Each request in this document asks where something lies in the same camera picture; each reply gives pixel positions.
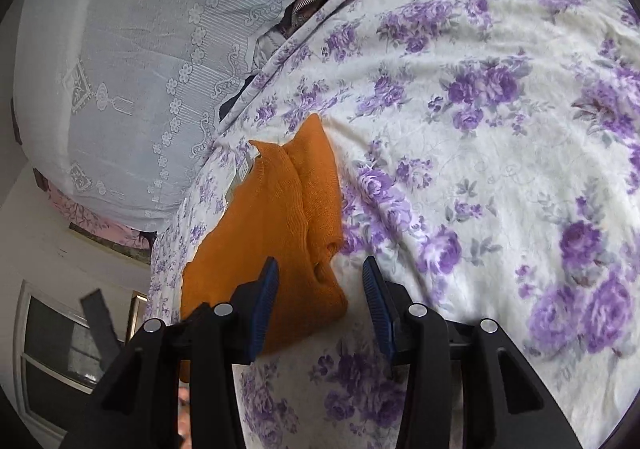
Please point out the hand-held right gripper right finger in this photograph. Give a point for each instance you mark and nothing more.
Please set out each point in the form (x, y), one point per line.
(380, 314)

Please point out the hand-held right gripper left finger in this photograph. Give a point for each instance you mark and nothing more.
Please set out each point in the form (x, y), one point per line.
(262, 309)

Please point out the orange knit cat cardigan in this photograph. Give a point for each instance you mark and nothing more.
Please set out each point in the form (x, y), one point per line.
(280, 209)

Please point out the paper hang tag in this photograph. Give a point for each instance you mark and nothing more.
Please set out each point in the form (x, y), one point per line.
(245, 168)

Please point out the purple floral bedsheet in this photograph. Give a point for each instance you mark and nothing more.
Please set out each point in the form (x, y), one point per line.
(475, 179)

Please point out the pink floral cloth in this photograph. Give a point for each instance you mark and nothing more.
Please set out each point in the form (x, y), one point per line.
(100, 226)

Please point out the white framed window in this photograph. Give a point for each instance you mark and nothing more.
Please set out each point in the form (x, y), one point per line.
(50, 329)

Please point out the white lace cover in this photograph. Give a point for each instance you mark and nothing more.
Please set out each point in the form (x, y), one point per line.
(125, 79)

